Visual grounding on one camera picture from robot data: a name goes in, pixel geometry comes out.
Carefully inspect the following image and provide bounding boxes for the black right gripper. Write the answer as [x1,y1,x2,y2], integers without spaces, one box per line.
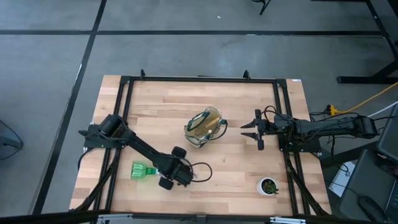
[240,108,275,151]

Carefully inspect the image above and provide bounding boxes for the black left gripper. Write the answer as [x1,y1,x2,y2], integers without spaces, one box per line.
[157,146,195,191]

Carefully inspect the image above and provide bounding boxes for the green spray bottle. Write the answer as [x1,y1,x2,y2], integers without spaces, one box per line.
[130,161,159,181]

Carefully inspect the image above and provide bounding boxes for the cream green gardening bag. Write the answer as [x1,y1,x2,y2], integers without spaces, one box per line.
[183,106,229,149]

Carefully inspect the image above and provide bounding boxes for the succulent in white pot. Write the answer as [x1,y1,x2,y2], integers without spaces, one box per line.
[256,177,280,197]

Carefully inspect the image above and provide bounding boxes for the white paper sheet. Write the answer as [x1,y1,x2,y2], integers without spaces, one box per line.
[328,160,357,198]

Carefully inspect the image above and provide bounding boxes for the black desk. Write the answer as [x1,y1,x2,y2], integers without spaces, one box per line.
[338,149,398,224]

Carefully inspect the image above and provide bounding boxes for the black chair leg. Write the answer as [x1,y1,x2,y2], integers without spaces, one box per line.
[251,0,271,16]

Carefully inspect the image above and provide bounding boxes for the black desk leg stand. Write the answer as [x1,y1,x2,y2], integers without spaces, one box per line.
[337,0,398,85]

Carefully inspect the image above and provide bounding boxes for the black computer mouse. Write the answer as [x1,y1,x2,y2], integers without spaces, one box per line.
[358,195,388,223]

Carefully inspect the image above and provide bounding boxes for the grey chair base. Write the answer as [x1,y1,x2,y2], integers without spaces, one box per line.
[0,119,24,161]

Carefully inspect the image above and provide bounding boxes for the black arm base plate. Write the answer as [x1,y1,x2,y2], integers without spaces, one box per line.
[277,129,322,154]
[83,124,127,149]

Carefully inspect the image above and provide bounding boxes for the black aluminium table frame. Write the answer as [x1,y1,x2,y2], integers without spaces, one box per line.
[70,68,332,218]

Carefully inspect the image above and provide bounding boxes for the silver bracket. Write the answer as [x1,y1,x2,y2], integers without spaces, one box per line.
[96,213,134,224]
[269,217,307,224]

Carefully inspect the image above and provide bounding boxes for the yellow cable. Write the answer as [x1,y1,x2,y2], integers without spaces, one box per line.
[328,81,398,114]

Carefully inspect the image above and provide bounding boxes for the white cable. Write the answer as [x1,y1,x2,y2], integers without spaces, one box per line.
[368,101,398,118]

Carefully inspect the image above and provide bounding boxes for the black rail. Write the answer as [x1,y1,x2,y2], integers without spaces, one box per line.
[0,210,398,224]

